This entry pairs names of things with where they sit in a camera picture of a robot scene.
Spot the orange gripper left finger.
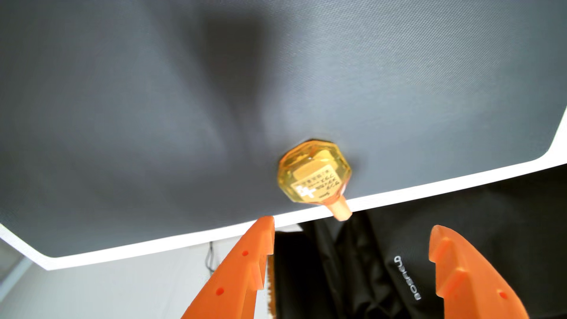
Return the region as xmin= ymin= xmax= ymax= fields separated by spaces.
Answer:
xmin=181 ymin=216 xmax=276 ymax=319

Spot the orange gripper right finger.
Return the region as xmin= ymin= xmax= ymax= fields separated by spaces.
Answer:
xmin=428 ymin=224 xmax=530 ymax=319

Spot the yellow eyedrops bottle orange cap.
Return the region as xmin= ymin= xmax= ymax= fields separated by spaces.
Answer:
xmin=277 ymin=140 xmax=353 ymax=222

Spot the black fabric bag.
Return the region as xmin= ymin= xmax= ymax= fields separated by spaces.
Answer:
xmin=270 ymin=163 xmax=567 ymax=319

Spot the dark grey textured mat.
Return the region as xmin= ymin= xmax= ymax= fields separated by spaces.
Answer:
xmin=0 ymin=0 xmax=567 ymax=259

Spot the thin black cable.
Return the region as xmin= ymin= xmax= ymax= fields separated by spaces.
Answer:
xmin=206 ymin=241 xmax=219 ymax=272

